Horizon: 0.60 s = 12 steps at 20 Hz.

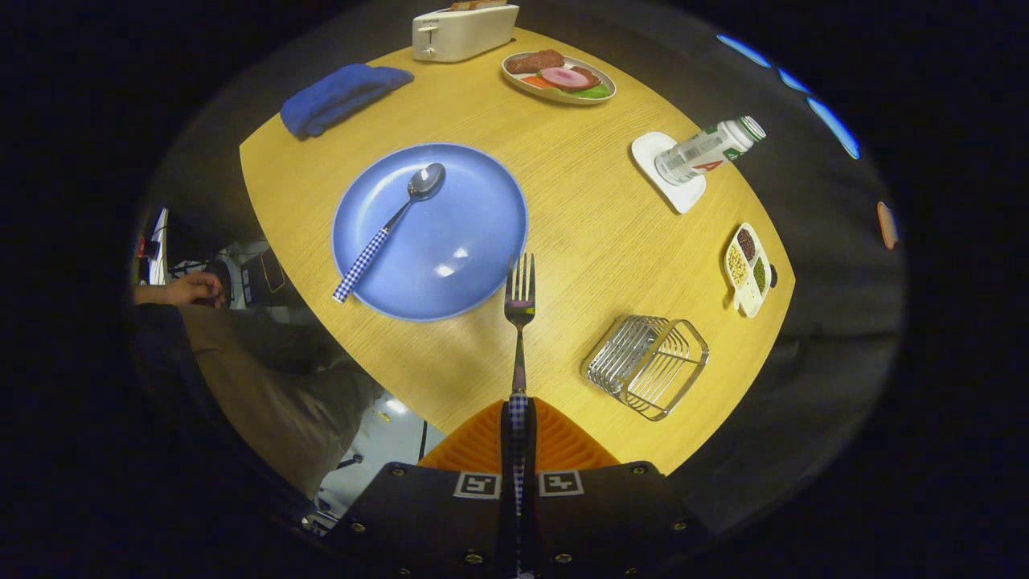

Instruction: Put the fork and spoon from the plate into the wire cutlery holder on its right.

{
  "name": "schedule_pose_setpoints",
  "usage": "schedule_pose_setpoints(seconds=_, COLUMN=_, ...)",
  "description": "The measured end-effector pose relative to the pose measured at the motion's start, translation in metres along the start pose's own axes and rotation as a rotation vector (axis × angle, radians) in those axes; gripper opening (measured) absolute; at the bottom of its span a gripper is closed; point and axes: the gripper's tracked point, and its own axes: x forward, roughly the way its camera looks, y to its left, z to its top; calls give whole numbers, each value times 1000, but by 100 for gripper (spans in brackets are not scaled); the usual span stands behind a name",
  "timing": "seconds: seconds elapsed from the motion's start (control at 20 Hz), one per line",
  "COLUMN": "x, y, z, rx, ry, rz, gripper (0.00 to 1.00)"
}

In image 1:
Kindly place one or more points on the white coaster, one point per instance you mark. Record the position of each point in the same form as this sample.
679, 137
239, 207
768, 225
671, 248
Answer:
683, 199

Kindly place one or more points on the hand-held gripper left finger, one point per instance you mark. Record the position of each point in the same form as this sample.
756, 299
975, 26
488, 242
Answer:
506, 450

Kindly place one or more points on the white oval food plate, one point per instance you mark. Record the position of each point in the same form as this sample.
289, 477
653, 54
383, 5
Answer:
555, 95

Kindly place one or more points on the blue towel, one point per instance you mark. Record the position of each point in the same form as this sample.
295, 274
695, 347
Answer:
338, 92

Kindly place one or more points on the blue plate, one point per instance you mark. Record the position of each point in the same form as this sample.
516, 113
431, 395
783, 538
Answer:
458, 241

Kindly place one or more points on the white device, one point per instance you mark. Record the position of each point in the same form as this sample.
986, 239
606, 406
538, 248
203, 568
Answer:
159, 249

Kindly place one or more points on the pink ham slice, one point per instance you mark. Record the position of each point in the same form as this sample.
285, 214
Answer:
565, 78

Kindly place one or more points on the dark equipment box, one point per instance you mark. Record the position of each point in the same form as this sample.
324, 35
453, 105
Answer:
261, 277

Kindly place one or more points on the green lettuce leaf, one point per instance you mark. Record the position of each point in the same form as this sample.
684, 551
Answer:
593, 92

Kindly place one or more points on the brown toast slice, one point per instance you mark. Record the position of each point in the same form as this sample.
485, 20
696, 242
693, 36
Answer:
478, 5

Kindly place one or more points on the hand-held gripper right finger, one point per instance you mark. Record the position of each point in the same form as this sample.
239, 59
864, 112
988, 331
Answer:
531, 450

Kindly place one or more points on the person's khaki trousers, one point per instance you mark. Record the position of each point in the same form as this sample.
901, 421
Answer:
273, 386

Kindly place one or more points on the white toaster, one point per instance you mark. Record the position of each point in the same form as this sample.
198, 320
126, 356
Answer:
466, 34

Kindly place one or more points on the white divided grain dish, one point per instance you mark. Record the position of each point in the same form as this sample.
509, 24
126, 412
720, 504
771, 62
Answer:
752, 302

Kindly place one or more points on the small brown meat piece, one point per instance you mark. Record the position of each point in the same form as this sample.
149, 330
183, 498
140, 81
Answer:
588, 75

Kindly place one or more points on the person's dark top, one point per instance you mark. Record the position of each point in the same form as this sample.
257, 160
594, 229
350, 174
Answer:
169, 362

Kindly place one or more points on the white bottle green label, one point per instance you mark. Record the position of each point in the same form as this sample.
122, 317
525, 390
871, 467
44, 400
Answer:
699, 153

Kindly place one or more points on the orange tomato slice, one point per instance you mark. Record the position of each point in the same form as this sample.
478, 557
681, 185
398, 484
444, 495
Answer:
537, 81

